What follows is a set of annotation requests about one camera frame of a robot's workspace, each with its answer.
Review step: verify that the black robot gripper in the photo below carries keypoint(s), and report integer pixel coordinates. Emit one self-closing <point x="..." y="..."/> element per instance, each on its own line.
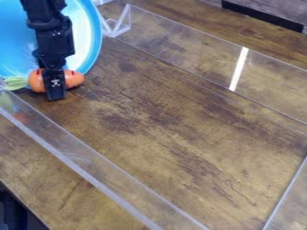
<point x="54" y="32"/>

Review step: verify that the orange toy carrot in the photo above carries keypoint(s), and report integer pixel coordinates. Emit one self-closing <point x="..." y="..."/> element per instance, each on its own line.
<point x="34" y="81"/>

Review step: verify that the blue round tray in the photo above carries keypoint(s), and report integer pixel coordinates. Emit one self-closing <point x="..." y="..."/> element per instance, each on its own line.
<point x="18" y="39"/>

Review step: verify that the black bar at table edge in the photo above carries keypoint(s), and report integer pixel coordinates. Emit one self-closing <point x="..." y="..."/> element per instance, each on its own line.
<point x="266" y="17"/>

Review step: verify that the clear acrylic front wall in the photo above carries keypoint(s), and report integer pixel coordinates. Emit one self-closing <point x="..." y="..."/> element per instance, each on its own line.
<point x="137" y="198"/>

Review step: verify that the clear acrylic wall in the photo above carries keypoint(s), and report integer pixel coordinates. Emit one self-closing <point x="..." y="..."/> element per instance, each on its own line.
<point x="290" y="213"/>
<point x="262" y="78"/>
<point x="137" y="198"/>

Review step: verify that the clear acrylic back wall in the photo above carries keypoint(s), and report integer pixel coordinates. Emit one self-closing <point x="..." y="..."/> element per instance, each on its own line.
<point x="262" y="78"/>

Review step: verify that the clear acrylic right wall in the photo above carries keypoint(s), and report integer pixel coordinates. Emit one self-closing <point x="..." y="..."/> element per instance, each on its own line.
<point x="290" y="213"/>

